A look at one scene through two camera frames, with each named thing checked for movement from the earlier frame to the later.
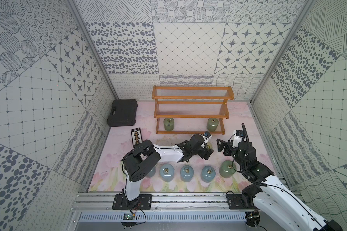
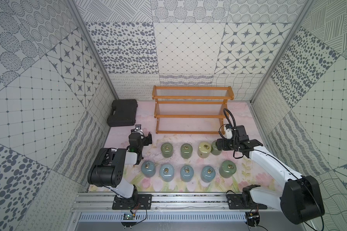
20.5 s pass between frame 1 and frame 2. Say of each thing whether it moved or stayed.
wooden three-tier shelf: stayed
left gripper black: moved
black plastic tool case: stayed
